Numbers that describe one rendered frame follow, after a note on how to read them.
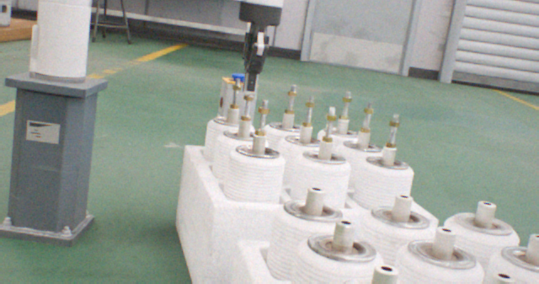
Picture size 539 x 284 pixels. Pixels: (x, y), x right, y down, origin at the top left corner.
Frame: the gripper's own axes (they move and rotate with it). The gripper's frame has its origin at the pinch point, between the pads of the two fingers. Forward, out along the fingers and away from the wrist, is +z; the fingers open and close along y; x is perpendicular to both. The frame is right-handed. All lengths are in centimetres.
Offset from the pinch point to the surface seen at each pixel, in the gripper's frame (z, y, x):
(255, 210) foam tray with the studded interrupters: 17.4, -19.6, -0.8
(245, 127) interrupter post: 8.0, -1.1, -0.1
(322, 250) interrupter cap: 10, -54, -2
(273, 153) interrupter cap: 9.6, -12.8, -3.6
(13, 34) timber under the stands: 32, 338, 107
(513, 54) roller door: 0, 438, -299
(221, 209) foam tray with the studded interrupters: 17.6, -20.0, 4.8
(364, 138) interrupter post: 7.9, 0.8, -23.4
